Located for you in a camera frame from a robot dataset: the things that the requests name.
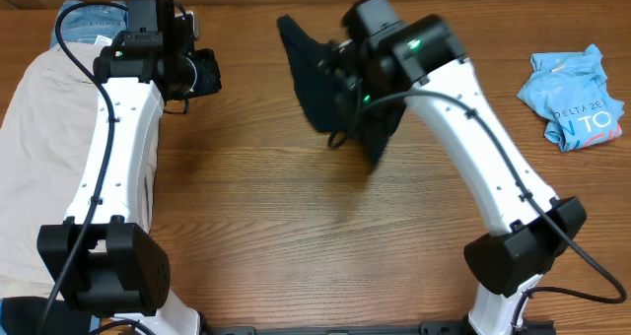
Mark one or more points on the light blue printed t-shirt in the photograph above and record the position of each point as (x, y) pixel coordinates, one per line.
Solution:
(569, 90)

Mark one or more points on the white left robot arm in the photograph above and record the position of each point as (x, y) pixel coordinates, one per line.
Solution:
(101, 257)

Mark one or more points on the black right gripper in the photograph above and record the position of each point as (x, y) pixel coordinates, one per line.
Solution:
(349, 100)

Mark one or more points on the blue denim jeans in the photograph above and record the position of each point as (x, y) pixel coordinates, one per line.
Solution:
(86, 24)

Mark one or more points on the beige shorts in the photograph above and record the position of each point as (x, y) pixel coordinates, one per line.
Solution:
(45, 141)

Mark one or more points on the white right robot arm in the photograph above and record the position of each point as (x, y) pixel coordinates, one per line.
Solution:
(387, 67)

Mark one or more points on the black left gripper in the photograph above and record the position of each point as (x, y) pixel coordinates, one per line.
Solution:
(210, 83)

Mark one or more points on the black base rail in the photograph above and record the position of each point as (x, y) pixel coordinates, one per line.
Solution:
(345, 329)

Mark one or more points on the black t-shirt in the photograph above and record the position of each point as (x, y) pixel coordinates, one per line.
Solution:
(373, 136)

